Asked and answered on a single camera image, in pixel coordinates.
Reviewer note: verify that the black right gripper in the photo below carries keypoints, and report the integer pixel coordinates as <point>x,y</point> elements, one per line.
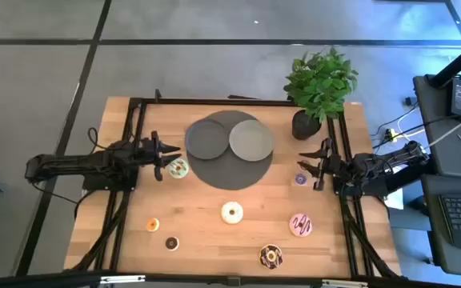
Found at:
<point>332,166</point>

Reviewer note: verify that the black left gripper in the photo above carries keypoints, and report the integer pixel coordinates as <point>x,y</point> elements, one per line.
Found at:
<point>150,154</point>

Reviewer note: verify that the small purple frosted donut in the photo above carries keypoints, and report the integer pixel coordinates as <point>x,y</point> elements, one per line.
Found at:
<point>304,182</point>

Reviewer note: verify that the mint green frosted donut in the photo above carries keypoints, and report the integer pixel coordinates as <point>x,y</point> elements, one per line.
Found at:
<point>183,173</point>

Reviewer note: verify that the pink donut with chocolate drizzle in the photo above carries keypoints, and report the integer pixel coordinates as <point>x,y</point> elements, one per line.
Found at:
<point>294,230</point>

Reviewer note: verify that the small orange frosted donut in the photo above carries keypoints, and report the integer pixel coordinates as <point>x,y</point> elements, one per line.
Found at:
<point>149,226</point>

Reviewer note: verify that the large white frosted donut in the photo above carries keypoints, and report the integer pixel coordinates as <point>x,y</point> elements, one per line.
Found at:
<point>225,216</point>

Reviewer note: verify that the small chocolate frosted donut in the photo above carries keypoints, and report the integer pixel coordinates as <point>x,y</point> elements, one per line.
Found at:
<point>167,245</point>

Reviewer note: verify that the large chocolate sprinkled donut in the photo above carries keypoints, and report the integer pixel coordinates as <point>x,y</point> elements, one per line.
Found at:
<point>263,262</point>

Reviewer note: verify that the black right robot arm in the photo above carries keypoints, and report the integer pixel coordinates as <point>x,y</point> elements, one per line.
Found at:
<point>374,166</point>

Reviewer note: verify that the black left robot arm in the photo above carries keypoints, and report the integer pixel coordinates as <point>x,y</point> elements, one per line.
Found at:
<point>74,164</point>

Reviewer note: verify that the dark grey round plate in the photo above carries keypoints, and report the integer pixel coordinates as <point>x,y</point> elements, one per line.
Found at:
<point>206,140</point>

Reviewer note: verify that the light grey round plate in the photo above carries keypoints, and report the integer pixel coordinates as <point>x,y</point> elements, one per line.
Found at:
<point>252,141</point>

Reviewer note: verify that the round grey woven placemat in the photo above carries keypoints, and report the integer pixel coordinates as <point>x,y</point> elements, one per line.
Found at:
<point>230,176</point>

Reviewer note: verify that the green plant in black pot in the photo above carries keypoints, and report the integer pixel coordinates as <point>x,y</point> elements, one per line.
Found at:
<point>320,84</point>

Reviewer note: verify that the black stand pole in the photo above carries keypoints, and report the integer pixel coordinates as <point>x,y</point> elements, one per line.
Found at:
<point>458,62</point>

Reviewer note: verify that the black aluminium table frame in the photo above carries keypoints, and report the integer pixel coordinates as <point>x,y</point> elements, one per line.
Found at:
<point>214,101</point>

